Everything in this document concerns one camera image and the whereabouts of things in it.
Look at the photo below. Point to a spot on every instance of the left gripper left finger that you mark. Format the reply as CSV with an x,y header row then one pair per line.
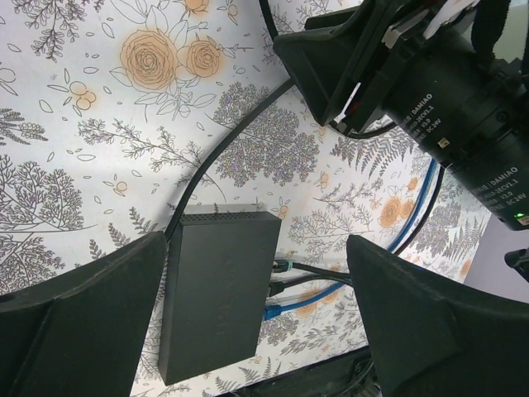
x,y
82,332

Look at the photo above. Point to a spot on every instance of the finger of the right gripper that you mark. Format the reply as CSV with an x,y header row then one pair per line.
x,y
318,61

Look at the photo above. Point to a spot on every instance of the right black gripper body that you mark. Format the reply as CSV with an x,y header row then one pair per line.
x,y
461,104

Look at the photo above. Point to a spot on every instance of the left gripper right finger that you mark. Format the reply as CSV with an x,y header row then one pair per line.
x,y
432,336

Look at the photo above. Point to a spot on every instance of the black network switch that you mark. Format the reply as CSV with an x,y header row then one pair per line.
x,y
218,273

